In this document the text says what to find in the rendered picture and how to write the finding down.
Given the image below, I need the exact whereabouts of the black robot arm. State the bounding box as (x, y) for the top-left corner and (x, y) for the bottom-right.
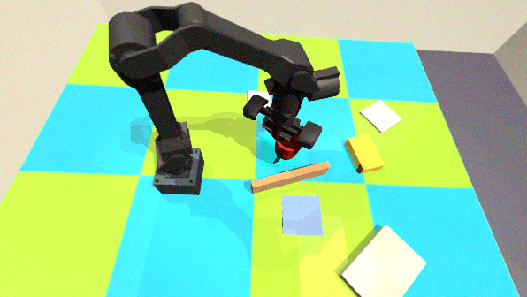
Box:
(109, 2), (340, 178)

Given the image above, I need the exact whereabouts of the white flat bar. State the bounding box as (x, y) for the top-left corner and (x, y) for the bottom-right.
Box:
(248, 90), (270, 107)

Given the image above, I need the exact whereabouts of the yellow rectangular block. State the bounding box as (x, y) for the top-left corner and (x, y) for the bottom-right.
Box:
(345, 134), (385, 174)

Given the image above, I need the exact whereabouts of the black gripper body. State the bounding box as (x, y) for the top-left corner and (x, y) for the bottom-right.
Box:
(243, 95), (323, 149)

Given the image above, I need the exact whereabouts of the cream flat square slab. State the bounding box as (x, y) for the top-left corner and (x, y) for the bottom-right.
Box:
(339, 225), (426, 297)

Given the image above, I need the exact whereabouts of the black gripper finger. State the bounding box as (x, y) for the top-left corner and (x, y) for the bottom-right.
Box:
(262, 122), (279, 140)
(279, 130), (294, 141)

